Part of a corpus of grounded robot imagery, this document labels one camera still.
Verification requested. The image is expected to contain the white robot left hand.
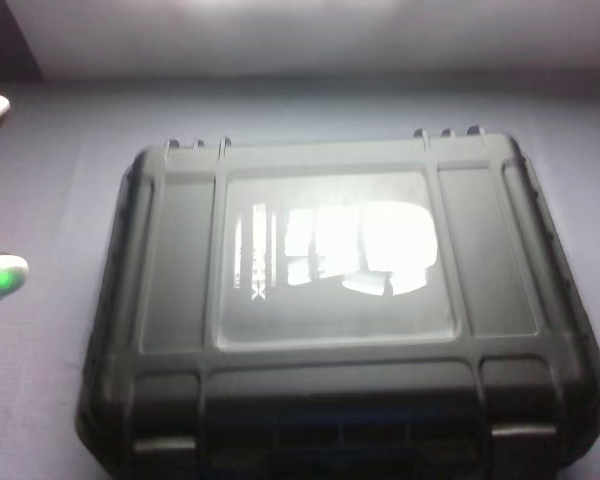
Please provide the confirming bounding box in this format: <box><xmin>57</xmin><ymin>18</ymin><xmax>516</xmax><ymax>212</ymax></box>
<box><xmin>0</xmin><ymin>91</ymin><xmax>30</xmax><ymax>309</ymax></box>

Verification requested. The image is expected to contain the black hard plastic case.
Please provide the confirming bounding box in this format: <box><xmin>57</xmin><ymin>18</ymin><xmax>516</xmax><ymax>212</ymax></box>
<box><xmin>74</xmin><ymin>124</ymin><xmax>600</xmax><ymax>480</ymax></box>

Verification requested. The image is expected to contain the grey table cloth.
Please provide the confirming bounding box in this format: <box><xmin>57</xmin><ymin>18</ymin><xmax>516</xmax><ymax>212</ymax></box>
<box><xmin>0</xmin><ymin>73</ymin><xmax>600</xmax><ymax>480</ymax></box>

